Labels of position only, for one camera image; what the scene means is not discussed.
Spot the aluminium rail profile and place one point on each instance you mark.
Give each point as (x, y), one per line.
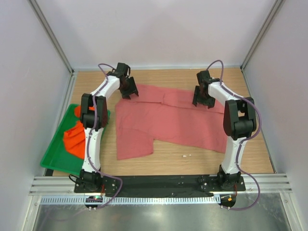
(268, 183)

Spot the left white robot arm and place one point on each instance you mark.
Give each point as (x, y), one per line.
(94, 118)

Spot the orange t shirt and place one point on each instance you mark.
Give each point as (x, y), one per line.
(74, 140)

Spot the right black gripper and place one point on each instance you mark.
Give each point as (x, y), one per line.
(211, 102)

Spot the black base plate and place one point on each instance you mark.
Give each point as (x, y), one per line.
(172, 186)

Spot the pink t shirt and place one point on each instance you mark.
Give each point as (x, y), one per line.
(166, 114)

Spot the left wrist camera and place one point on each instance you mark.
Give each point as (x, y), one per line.
(121, 70)

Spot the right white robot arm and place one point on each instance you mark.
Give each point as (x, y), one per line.
(239, 122)

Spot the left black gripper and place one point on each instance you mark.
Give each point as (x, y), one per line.
(133, 89)

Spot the slotted white cable duct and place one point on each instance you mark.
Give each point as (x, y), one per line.
(96, 200)

